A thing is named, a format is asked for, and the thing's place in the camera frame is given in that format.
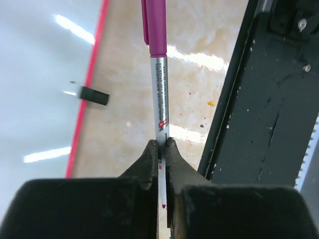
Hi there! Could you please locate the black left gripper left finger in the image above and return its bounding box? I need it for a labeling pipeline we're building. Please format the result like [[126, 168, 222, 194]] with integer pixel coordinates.
[[4, 140, 159, 239]]

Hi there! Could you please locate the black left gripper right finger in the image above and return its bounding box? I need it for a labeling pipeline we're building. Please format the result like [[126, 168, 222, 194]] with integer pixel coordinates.
[[166, 138, 319, 239]]

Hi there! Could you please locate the pink framed whiteboard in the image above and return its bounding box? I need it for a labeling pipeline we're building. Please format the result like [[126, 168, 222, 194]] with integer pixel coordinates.
[[0, 0, 111, 179]]

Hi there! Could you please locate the magenta capped whiteboard marker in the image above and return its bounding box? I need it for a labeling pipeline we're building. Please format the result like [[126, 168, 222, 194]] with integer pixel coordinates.
[[141, 0, 169, 208]]

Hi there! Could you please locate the black whiteboard clip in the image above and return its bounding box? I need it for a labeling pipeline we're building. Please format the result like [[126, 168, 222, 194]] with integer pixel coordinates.
[[78, 86, 109, 106]]

